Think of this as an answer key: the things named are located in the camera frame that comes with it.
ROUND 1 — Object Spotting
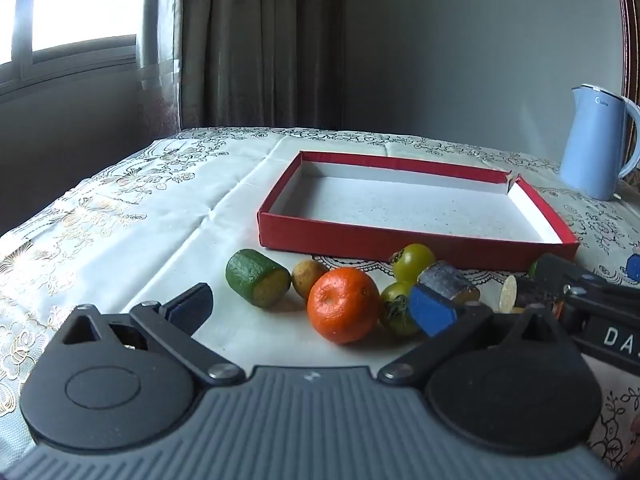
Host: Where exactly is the green tomato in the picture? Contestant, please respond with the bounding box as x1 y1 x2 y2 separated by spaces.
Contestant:
378 281 421 337
391 243 437 283

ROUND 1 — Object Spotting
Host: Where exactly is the floral embroidered tablecloth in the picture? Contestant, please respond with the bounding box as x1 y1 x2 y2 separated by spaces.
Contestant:
0 126 640 476

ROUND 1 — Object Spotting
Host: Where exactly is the window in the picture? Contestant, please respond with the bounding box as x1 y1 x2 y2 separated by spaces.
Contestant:
0 0 151 101

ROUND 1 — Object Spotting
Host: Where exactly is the red shallow cardboard box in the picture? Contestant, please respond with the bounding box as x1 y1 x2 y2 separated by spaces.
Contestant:
257 150 581 272

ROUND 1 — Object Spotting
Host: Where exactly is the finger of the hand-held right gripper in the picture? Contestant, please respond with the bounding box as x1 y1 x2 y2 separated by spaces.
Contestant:
536 253 613 295

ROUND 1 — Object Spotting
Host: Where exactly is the green cucumber chunk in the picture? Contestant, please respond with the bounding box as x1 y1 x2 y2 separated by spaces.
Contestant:
225 249 292 308

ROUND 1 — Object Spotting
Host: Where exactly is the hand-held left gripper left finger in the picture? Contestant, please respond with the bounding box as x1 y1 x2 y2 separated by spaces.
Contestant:
60 282 246 387

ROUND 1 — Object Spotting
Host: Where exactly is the light blue electric kettle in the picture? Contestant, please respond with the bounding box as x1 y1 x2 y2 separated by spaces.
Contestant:
559 84 640 201

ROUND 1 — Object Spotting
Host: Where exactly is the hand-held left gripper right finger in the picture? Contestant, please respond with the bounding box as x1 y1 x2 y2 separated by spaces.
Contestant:
377 284 581 389

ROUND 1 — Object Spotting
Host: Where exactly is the sheer patterned curtain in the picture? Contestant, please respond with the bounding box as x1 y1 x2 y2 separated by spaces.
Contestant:
135 0 183 133

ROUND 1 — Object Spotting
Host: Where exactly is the brown wooden headboard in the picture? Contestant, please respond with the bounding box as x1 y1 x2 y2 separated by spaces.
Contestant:
614 0 640 106

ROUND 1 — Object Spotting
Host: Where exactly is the brown patterned curtain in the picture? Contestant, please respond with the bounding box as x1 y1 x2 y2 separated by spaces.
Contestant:
177 0 347 131

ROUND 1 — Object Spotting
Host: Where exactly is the orange mandarin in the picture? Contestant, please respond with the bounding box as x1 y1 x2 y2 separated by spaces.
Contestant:
307 267 381 345

